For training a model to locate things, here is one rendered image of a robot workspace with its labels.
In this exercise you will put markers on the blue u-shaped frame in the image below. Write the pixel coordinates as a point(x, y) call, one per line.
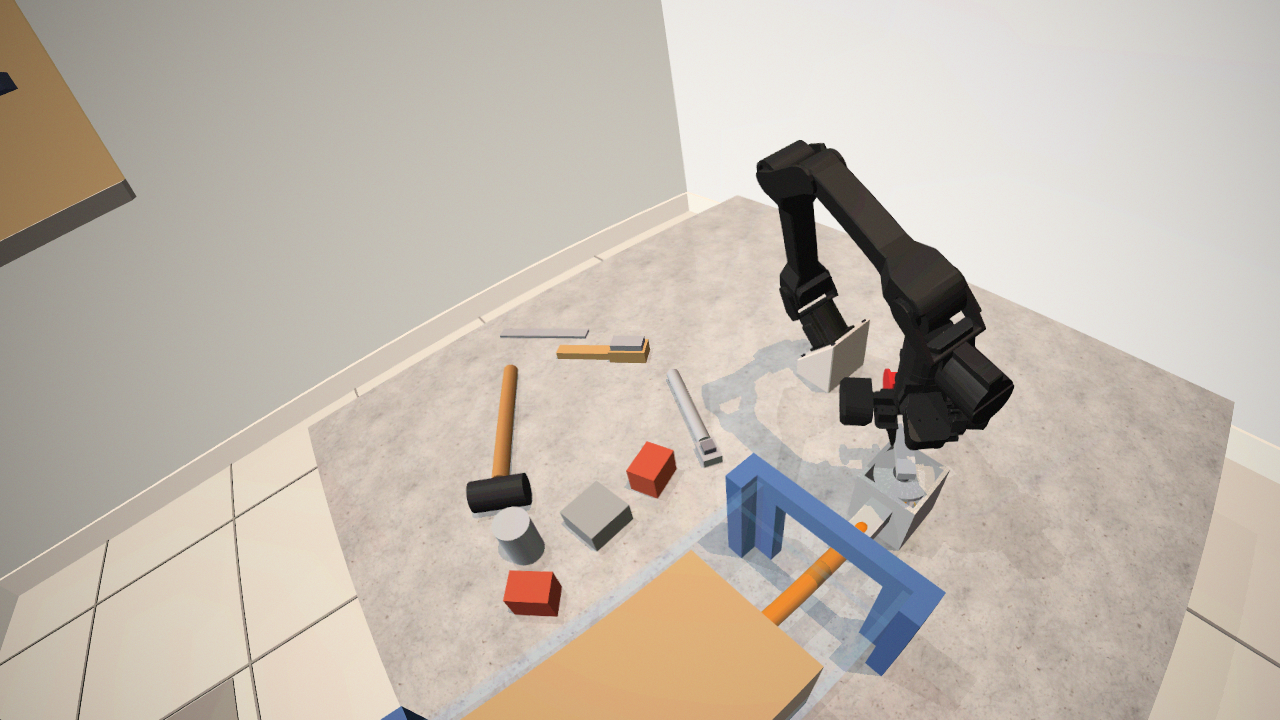
point(859, 540)

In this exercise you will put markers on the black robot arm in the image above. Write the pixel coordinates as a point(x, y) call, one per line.
point(922, 288)

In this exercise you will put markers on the grey cylinder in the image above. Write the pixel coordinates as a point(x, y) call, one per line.
point(518, 535)

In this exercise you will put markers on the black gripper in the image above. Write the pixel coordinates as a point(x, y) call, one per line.
point(857, 400)

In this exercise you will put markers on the black mallet with wooden handle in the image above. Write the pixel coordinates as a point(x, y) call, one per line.
point(502, 490)

